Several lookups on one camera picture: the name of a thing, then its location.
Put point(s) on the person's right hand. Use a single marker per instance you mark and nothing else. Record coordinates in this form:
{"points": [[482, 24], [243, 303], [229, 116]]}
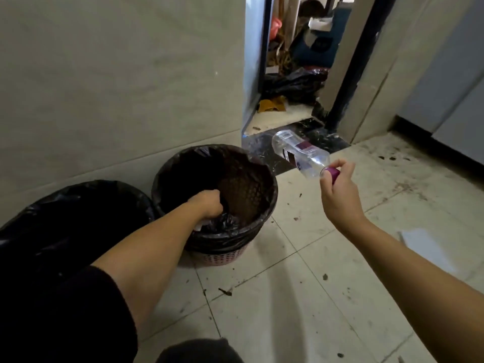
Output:
{"points": [[342, 202]]}

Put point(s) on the pink plastic bag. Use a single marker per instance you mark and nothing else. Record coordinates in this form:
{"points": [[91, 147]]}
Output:
{"points": [[276, 26]]}

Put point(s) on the yellow crumpled wrapper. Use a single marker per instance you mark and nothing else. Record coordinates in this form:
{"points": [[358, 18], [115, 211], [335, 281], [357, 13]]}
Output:
{"points": [[273, 104]]}

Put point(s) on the person's left fingers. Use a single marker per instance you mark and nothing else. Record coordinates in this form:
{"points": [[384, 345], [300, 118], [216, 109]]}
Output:
{"points": [[218, 204]]}

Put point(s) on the person's left hand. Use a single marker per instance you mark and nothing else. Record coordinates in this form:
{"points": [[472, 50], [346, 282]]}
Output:
{"points": [[204, 205]]}

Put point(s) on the grey door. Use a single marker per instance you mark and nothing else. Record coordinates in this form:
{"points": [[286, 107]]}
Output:
{"points": [[254, 60]]}

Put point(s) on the clear plastic bottle purple cap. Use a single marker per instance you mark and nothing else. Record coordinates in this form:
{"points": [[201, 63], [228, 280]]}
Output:
{"points": [[302, 153]]}

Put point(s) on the person's black sleeve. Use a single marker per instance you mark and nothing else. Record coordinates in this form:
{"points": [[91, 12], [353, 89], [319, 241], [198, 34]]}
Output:
{"points": [[64, 321]]}

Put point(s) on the white paper sheet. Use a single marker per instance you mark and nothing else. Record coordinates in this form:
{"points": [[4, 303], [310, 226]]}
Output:
{"points": [[425, 249]]}

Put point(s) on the person's right thumb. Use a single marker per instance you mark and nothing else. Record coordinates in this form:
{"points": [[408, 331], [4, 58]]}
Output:
{"points": [[326, 182]]}

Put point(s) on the person's left forearm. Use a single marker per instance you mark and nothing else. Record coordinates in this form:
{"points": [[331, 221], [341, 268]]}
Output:
{"points": [[151, 245]]}

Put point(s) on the crumpled black trash bag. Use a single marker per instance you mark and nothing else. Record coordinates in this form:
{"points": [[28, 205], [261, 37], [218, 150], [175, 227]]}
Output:
{"points": [[295, 85]]}

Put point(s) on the person's right forearm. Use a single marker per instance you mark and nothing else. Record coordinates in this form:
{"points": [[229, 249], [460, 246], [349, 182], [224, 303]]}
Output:
{"points": [[416, 287]]}

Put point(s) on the black door frame post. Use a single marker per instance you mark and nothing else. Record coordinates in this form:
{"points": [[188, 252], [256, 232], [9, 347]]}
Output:
{"points": [[359, 60]]}

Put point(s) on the white cabinet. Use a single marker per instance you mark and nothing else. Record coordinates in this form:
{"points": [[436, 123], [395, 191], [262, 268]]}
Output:
{"points": [[450, 83]]}

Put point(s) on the black bin liner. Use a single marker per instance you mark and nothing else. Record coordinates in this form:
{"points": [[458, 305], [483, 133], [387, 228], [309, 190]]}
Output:
{"points": [[242, 185]]}

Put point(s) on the large black garbage bag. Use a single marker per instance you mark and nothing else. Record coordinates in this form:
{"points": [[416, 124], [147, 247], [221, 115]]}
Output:
{"points": [[72, 223]]}

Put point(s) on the pink plastic waste basket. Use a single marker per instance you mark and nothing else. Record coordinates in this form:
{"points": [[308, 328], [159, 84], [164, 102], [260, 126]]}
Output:
{"points": [[223, 256]]}

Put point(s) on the person's dark trouser knee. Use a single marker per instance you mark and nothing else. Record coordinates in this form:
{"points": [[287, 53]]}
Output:
{"points": [[200, 352]]}

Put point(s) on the white crumpled paper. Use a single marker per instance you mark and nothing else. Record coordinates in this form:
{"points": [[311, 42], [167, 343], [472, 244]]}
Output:
{"points": [[320, 24]]}

